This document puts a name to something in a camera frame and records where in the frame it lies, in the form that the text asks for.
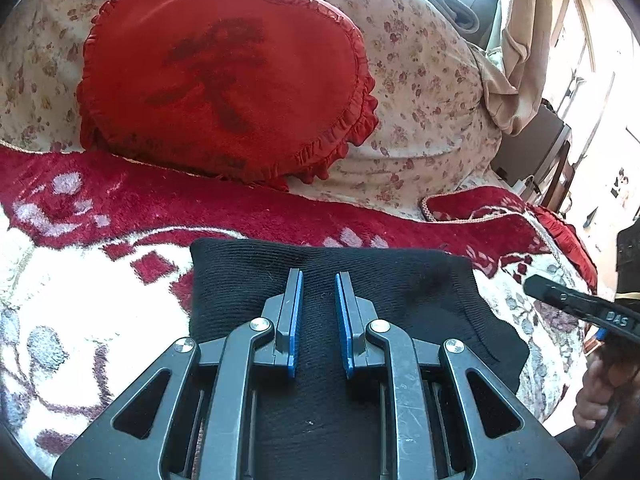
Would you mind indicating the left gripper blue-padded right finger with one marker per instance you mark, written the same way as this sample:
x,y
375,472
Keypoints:
x,y
364,336

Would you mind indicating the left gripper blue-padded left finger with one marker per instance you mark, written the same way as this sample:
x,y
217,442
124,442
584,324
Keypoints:
x,y
283,312

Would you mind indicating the person's right hand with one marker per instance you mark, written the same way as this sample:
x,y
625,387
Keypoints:
x,y
600,382

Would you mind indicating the red and white floral blanket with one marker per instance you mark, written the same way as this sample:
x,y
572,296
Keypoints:
x,y
96,275

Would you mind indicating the floral beige quilt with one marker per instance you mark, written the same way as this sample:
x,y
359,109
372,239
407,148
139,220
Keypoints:
x,y
433,135

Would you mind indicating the beige curtain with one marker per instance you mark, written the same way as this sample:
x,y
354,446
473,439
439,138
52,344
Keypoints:
x,y
513,67

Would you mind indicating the red heart-shaped cushion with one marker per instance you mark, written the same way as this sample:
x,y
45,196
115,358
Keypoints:
x,y
252,90

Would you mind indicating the black camera box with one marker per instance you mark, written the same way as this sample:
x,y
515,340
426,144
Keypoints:
x,y
628,263

